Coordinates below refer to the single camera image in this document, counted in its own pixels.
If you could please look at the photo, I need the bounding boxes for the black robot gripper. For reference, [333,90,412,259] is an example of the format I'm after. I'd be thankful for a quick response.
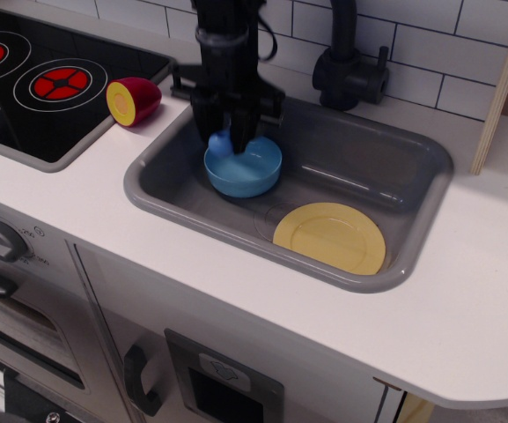
[172,39,284,154]

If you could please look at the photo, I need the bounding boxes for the blue handled grey spoon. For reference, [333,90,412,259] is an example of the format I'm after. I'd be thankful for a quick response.
[208,129,234,159]

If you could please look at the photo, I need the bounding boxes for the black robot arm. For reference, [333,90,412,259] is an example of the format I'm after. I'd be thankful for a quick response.
[171,1,285,154]

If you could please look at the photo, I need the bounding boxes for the blue plastic bowl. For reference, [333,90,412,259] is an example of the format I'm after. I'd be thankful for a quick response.
[203,137,283,198]

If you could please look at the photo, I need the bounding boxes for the grey toy sink basin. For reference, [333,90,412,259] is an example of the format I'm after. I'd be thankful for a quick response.
[124,98,453,293]

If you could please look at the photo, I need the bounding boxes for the red yellow toy fruit half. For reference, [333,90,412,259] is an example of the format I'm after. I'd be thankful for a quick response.
[106,77,162,127]

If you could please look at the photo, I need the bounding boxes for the dark grey toy faucet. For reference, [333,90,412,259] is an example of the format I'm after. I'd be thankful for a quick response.
[312,0,389,111]

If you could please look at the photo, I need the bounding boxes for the yellow plastic plate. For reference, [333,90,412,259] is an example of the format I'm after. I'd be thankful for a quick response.
[273,203,387,276]

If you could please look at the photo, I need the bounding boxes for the black toy stovetop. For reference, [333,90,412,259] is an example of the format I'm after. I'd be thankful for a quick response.
[0,10,174,173]

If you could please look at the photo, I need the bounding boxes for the grey oven knob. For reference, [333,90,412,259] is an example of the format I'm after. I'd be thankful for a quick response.
[0,221,29,263]

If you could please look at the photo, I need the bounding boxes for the grey dispenser panel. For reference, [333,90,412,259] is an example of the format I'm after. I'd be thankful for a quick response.
[165,329,284,423]

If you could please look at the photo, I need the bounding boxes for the toy oven door window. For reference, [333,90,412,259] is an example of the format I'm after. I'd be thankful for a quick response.
[0,298,84,389]

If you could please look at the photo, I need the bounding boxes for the dark grey cabinet handle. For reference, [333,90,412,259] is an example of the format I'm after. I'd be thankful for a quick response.
[123,345,162,417]

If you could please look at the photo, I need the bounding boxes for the wooden side post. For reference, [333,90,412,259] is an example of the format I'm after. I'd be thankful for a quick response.
[470,0,508,176]

